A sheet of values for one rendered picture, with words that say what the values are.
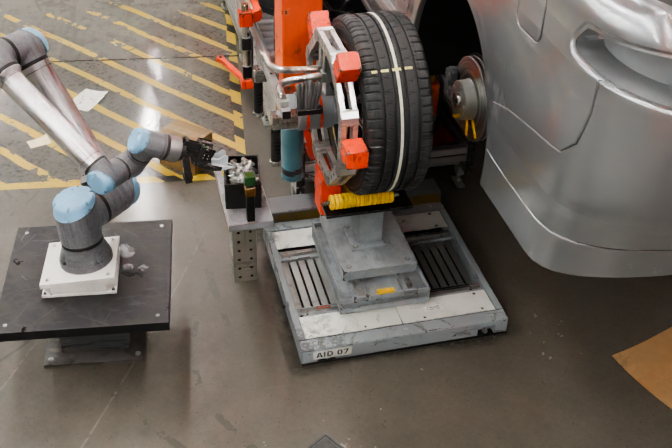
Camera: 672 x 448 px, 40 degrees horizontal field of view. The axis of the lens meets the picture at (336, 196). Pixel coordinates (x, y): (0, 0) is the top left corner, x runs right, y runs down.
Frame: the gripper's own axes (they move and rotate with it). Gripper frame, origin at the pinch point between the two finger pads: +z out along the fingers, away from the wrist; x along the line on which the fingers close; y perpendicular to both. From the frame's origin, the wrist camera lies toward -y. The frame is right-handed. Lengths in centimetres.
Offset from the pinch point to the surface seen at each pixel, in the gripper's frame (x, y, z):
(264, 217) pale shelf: -2.0, -16.3, 21.5
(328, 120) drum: -3.0, 29.3, 26.7
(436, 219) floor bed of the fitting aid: 22, -13, 115
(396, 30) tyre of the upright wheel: -5, 69, 33
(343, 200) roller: -10.3, 2.9, 43.9
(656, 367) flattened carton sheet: -80, 0, 160
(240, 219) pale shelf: -0.7, -20.1, 13.4
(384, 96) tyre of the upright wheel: -24, 52, 29
